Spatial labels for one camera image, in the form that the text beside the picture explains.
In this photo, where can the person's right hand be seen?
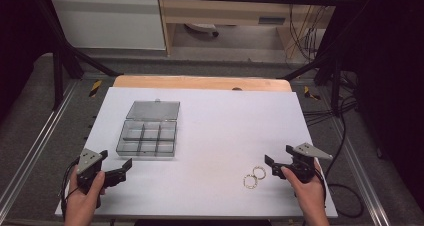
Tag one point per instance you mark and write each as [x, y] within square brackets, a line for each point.
[306, 192]

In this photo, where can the aluminium floor rail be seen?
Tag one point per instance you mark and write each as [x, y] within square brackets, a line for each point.
[363, 179]
[36, 142]

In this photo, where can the white chair base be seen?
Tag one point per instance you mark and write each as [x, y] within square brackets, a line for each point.
[202, 28]

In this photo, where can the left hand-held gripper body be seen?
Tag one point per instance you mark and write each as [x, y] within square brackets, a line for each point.
[88, 160]

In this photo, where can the clear plastic compartment box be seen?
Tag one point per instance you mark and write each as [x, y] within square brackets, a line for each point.
[146, 132]

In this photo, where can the black curtain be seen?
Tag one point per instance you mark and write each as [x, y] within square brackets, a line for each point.
[390, 86]
[20, 36]

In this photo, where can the white board table cover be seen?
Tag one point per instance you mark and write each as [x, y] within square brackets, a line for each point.
[213, 129]

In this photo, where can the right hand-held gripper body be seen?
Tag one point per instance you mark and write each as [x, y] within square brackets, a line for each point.
[302, 162]

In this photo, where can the white cabinet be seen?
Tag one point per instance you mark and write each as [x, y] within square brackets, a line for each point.
[106, 21]

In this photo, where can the person's left hand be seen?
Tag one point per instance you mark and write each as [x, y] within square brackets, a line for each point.
[82, 199]

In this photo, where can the yellow black floor tape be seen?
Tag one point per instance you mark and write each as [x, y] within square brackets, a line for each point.
[310, 93]
[95, 88]

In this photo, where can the wooden table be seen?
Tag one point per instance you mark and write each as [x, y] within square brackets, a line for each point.
[200, 83]

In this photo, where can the light wooden desk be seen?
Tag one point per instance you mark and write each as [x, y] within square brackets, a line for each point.
[226, 12]

